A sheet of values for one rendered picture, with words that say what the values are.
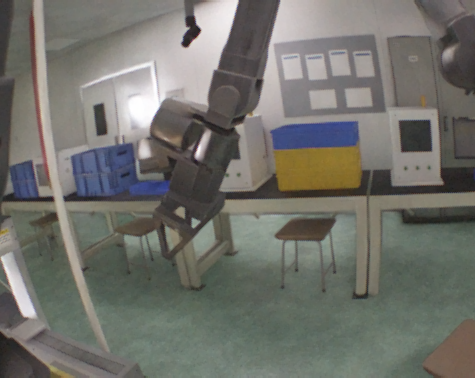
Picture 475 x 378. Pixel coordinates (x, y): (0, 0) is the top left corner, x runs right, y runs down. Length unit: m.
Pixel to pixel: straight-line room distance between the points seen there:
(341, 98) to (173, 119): 3.66
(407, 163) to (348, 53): 1.92
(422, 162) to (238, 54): 2.17
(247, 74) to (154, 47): 4.59
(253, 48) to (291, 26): 3.81
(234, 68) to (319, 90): 3.69
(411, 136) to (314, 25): 2.15
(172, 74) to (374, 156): 2.70
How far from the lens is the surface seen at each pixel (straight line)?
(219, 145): 0.51
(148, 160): 0.57
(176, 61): 4.85
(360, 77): 4.12
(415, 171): 2.58
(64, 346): 1.08
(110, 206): 3.28
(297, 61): 4.23
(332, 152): 2.53
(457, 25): 0.49
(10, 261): 1.19
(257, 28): 0.50
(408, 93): 3.70
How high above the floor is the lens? 1.42
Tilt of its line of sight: 13 degrees down
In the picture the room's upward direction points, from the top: 8 degrees counter-clockwise
